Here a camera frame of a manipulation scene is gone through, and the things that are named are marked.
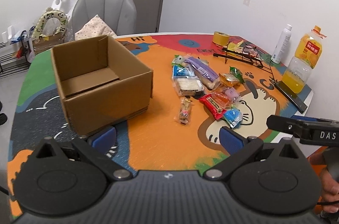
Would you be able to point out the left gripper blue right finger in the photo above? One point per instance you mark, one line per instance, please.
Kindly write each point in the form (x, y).
(231, 141)

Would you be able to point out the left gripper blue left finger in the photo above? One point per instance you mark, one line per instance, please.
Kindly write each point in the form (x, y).
(105, 141)

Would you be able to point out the light blue small packet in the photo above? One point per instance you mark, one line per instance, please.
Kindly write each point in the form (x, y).
(233, 117)

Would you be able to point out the red candy bar wrapper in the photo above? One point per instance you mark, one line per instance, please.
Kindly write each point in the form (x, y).
(213, 106)

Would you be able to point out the orange snack packet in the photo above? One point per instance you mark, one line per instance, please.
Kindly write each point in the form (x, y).
(222, 99)

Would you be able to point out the bear cookie clear packet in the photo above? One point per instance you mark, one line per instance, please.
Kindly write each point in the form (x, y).
(183, 115)

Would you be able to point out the yellow biscuit clear pack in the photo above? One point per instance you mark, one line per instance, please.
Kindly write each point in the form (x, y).
(228, 80)

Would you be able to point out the purple long snack pack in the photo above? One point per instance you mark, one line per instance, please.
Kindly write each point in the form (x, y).
(205, 73)

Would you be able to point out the white wafer clear pack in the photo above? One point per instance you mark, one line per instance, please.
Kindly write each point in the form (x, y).
(188, 86)

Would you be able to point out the blue snack packet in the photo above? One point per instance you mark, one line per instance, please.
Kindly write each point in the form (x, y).
(181, 72)

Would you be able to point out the light green small packet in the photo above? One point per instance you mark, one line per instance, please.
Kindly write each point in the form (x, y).
(178, 60)

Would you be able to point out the dark green snack packet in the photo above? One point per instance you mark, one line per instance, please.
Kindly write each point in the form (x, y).
(237, 73)

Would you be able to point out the person right hand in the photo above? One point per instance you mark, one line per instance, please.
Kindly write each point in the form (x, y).
(330, 186)

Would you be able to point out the black smartphone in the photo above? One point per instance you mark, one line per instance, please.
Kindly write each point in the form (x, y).
(291, 96)

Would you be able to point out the brown cardboard box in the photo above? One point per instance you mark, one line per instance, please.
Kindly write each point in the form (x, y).
(100, 82)

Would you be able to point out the colourful cartoon table mat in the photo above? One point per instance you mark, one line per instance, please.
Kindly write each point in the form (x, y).
(153, 140)

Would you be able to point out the orange juice bottle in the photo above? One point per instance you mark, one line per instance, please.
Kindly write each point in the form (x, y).
(305, 58)

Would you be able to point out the white spray bottle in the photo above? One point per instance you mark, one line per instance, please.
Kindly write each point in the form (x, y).
(282, 44)

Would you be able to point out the clear bag of trinkets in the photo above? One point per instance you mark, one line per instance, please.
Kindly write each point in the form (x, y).
(252, 51)

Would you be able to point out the yellow plastic wrapper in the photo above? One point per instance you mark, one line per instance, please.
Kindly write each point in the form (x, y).
(235, 47)

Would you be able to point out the yellow tape roll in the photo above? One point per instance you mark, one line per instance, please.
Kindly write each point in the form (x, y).
(221, 39)

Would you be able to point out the dotted cream cushion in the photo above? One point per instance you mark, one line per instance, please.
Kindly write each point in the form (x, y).
(93, 28)

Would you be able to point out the small brown SF carton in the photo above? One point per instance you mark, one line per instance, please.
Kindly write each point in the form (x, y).
(47, 42)

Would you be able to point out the panda print neck pillow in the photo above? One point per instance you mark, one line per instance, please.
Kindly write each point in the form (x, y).
(56, 20)

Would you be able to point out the grey upholstered chair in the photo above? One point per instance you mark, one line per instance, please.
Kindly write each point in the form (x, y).
(119, 15)

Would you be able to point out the black wire stand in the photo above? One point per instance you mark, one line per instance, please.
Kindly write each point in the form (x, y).
(245, 58)

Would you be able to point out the black wire shoe rack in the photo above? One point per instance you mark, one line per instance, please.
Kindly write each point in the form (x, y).
(14, 58)

